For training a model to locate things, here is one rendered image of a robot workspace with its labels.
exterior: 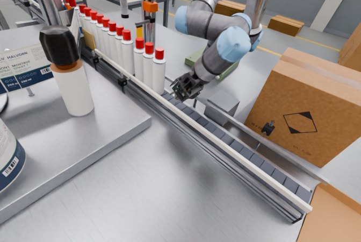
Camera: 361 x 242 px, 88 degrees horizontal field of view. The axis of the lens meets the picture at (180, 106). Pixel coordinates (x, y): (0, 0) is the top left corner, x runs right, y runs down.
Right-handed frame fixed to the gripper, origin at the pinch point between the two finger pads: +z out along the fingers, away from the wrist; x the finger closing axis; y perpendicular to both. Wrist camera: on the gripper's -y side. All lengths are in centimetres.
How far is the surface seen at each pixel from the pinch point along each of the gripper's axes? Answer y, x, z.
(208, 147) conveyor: 6.0, 21.1, -5.3
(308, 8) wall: -545, -29, 81
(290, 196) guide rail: 4.7, 42.1, -21.7
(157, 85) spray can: 2.1, -8.8, 5.0
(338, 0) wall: -540, -2, 30
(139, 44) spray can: 1.9, -24.6, -1.3
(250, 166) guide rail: 4.7, 31.4, -15.5
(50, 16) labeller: 15, -67, 26
